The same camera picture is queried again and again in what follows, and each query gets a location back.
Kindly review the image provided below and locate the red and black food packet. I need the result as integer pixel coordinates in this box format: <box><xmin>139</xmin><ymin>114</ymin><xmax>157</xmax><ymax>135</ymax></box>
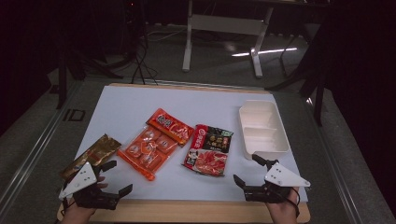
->
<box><xmin>181</xmin><ymin>124</ymin><xmax>234</xmax><ymax>177</ymax></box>

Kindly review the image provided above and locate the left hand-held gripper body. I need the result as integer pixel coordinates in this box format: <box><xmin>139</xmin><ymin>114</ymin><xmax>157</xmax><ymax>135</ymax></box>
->
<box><xmin>58</xmin><ymin>161</ymin><xmax>120</xmax><ymax>211</ymax></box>

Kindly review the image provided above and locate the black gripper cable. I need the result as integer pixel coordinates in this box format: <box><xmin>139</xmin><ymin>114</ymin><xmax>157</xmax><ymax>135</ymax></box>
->
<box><xmin>285</xmin><ymin>186</ymin><xmax>302</xmax><ymax>218</ymax></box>

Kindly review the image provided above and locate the white table mat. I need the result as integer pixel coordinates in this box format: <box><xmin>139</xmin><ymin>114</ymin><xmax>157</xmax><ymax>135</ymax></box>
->
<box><xmin>74</xmin><ymin>85</ymin><xmax>309</xmax><ymax>203</ymax></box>

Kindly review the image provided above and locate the gold foil packet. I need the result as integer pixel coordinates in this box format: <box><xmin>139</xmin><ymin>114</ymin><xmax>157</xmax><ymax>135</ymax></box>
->
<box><xmin>59</xmin><ymin>133</ymin><xmax>122</xmax><ymax>181</ymax></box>

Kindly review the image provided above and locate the white floor cable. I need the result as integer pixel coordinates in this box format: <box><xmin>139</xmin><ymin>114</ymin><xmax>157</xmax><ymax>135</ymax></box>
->
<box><xmin>146</xmin><ymin>27</ymin><xmax>188</xmax><ymax>43</ymax></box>

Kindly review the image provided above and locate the orange clear snack packet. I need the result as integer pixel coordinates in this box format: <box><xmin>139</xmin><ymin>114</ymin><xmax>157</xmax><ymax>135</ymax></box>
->
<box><xmin>116</xmin><ymin>107</ymin><xmax>195</xmax><ymax>182</ymax></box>

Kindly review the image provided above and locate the person's right hand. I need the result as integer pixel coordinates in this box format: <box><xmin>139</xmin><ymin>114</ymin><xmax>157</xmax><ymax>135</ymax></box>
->
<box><xmin>265</xmin><ymin>186</ymin><xmax>302</xmax><ymax>224</ymax></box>

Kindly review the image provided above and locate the white divided lunch box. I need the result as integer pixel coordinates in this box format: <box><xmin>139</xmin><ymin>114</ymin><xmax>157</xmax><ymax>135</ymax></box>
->
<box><xmin>238</xmin><ymin>99</ymin><xmax>292</xmax><ymax>161</ymax></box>

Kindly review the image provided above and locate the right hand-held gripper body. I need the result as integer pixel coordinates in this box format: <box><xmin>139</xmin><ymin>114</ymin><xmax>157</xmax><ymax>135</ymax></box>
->
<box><xmin>243</xmin><ymin>161</ymin><xmax>312</xmax><ymax>205</ymax></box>

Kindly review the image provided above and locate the person's left hand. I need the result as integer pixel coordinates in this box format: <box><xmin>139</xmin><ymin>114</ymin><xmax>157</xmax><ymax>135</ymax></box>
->
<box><xmin>60</xmin><ymin>175</ymin><xmax>109</xmax><ymax>224</ymax></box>

